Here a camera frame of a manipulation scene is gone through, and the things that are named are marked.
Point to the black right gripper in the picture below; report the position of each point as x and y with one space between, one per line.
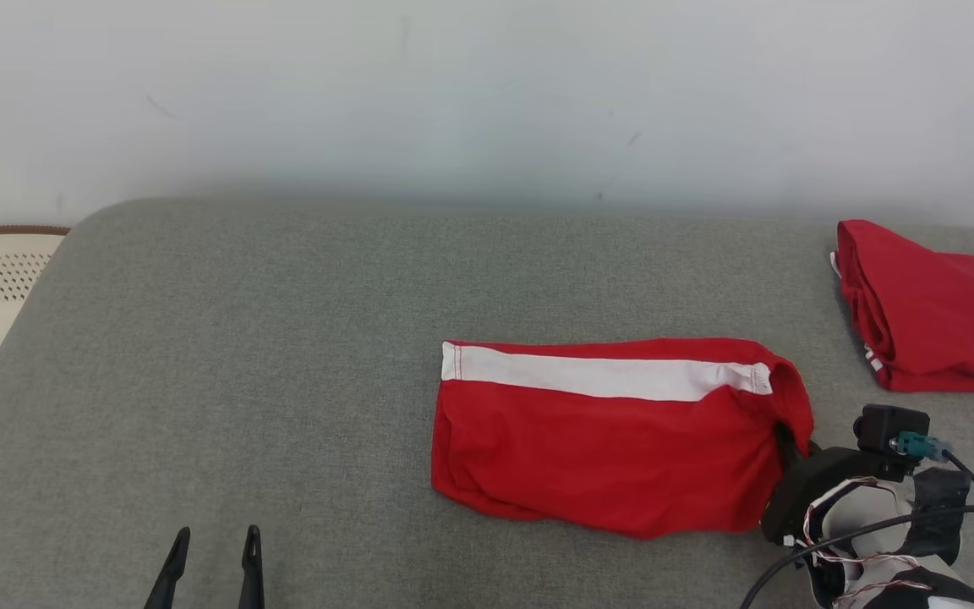
817 482

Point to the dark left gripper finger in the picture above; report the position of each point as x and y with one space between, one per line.
170 579
252 575

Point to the red shorts with white stripe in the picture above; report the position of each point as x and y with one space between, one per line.
605 448

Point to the red basketball jersey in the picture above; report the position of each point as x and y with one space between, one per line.
935 321

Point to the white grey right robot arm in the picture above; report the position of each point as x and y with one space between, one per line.
867 507

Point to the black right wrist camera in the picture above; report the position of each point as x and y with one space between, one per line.
889 431

